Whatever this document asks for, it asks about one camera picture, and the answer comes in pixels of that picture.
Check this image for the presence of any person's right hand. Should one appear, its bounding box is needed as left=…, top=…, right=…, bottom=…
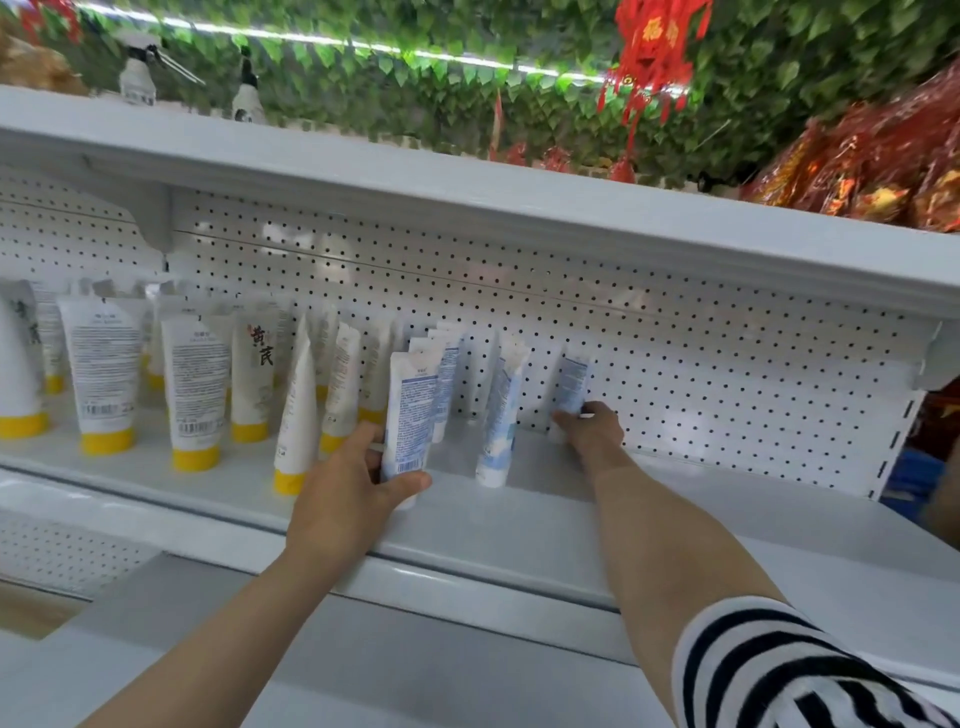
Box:
left=550, top=401, right=628, bottom=475

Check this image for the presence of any person's left hand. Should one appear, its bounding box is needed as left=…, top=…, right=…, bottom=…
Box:
left=286, top=422, right=434, bottom=561

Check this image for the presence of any white blue cream tube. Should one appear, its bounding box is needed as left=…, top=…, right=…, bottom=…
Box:
left=380, top=351, right=441, bottom=512
left=547, top=351, right=592, bottom=445
left=429, top=324, right=465, bottom=445
left=474, top=333, right=529, bottom=490

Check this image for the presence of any person's left forearm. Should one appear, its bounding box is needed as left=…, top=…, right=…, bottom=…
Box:
left=78, top=534, right=370, bottom=728

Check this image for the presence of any person's right forearm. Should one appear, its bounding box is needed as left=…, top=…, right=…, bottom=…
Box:
left=583, top=448, right=790, bottom=725

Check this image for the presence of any white metal shelf board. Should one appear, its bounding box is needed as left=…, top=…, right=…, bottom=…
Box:
left=0, top=84, right=960, bottom=325
left=0, top=401, right=960, bottom=687

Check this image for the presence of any white perforated back panel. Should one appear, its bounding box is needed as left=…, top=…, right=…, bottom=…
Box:
left=0, top=508, right=162, bottom=600
left=0, top=166, right=940, bottom=502

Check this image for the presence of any row of yellow-capped white tubes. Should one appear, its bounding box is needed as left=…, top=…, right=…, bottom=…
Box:
left=0, top=276, right=412, bottom=498

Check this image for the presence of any black white striped sleeve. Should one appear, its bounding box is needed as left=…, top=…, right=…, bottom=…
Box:
left=670, top=595, right=960, bottom=728

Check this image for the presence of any blue plastic crate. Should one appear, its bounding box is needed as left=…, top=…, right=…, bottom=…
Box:
left=879, top=448, right=948, bottom=525

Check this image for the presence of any red hanging lantern ornament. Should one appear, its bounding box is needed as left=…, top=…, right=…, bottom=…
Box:
left=596, top=0, right=714, bottom=159

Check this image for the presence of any pile of red gold packets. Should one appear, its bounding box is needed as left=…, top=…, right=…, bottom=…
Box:
left=738, top=60, right=960, bottom=234

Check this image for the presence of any white spray bottle black nozzle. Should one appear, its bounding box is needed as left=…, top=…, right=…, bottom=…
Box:
left=231, top=46, right=268, bottom=125

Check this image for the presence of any white light strip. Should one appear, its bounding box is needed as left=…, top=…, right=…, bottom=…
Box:
left=71, top=1, right=687, bottom=97

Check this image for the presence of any brown dried goods bag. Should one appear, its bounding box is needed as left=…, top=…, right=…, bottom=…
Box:
left=0, top=18, right=91, bottom=97

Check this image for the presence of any white shelf bracket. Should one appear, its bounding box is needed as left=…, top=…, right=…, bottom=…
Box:
left=867, top=321, right=960, bottom=502

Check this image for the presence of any green artificial ivy wall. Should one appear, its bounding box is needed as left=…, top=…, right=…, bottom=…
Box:
left=0, top=0, right=960, bottom=198

